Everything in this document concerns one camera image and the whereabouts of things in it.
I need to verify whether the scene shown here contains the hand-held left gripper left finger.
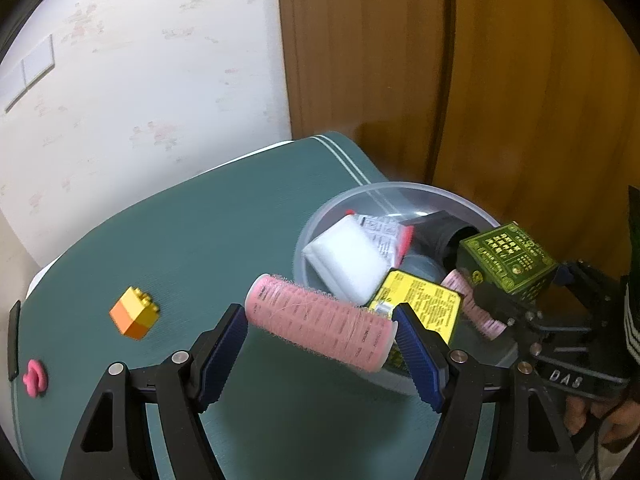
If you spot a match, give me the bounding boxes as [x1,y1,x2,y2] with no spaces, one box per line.
[60,303,249,480]

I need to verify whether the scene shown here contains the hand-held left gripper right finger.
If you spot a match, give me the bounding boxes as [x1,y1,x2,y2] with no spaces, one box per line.
[391,302,583,480]

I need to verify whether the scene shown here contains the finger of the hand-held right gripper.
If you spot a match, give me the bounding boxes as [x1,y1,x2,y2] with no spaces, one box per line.
[552,259,621,328]
[472,280,548,356]

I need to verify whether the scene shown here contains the pink hair roller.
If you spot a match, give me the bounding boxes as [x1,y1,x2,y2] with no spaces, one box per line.
[442,269,506,343]
[244,273,399,373]

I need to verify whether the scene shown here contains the green patterned box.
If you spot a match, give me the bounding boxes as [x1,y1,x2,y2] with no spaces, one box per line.
[457,221,559,301]

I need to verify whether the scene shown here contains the yellow printed packet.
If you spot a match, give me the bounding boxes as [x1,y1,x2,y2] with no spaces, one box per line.
[366,269,463,373]

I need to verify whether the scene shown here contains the black cylinder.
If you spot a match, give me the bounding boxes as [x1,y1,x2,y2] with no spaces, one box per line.
[412,211,481,266]

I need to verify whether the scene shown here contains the white sponge block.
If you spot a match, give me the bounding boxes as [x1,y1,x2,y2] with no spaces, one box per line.
[302,215,391,306]

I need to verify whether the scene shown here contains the white printed sachet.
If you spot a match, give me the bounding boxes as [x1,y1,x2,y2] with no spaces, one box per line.
[345,210,415,267]

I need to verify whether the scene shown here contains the clear plastic bowl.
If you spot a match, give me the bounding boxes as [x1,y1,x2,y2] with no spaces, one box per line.
[292,182,521,396]

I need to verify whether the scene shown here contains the person's right hand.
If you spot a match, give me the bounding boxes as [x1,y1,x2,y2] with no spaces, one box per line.
[562,394,640,461]

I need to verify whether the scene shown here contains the orange yellow toy block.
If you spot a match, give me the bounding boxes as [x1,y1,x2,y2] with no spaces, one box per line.
[109,286,162,342]

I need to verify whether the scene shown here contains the green mat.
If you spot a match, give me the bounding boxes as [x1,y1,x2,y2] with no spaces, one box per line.
[10,131,501,480]

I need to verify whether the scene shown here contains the small pink clip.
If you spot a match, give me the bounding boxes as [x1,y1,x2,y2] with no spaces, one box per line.
[22,358,49,398]

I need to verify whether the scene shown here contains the flat black device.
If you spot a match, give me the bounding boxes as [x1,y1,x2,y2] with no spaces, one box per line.
[7,300,22,382]

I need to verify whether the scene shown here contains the wooden door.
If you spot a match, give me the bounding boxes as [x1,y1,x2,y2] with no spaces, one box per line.
[275,0,640,281]

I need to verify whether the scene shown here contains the black cable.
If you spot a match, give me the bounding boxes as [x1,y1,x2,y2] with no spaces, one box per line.
[590,400,631,480]

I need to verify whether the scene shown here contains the white wall switch plate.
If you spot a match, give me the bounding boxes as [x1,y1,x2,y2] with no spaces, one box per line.
[2,34,56,113]

